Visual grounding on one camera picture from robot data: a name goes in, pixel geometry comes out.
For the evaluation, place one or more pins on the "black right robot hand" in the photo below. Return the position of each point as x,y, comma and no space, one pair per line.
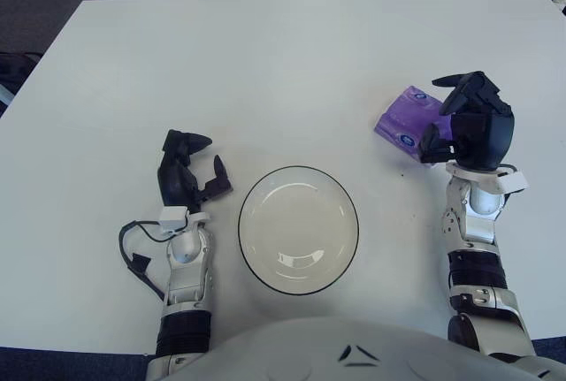
486,138

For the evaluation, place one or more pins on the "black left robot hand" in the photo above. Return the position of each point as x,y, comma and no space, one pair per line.
172,182

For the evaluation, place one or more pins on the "purple tissue paper pack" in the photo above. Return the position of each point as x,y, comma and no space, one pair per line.
398,120

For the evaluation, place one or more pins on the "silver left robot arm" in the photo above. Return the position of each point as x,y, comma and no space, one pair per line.
188,266

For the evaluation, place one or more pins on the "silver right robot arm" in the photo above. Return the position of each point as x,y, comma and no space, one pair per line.
477,244

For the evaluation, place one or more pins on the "white plate black rim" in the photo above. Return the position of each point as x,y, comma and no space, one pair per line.
296,226

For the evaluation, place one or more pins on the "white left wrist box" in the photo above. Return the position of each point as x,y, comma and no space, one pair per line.
172,217

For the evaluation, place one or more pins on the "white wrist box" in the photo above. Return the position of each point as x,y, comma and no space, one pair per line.
172,217
513,181

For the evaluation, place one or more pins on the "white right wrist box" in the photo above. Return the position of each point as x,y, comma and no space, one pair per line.
513,181

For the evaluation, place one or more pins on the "black bag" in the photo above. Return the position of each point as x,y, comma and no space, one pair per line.
15,67

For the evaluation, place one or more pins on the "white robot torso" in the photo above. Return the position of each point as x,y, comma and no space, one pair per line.
354,354

